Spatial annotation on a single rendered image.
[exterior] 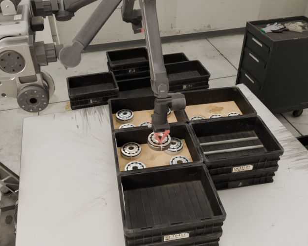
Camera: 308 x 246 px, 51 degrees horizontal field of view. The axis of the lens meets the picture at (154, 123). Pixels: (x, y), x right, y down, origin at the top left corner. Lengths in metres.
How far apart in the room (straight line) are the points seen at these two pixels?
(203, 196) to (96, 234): 0.50
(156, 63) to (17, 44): 0.50
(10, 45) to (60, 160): 0.85
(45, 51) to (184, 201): 0.84
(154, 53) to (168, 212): 0.66
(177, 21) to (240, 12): 0.98
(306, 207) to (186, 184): 0.60
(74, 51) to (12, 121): 2.36
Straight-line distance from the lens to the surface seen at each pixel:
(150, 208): 1.44
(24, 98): 1.59
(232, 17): 5.12
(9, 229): 2.26
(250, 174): 1.67
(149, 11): 1.28
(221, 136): 1.81
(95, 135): 2.00
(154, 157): 1.64
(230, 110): 2.01
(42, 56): 1.23
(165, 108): 1.31
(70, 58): 1.22
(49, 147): 1.99
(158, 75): 1.28
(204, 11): 4.88
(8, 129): 3.43
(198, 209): 1.45
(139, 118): 1.89
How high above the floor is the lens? 1.98
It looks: 38 degrees down
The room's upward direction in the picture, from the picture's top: straight up
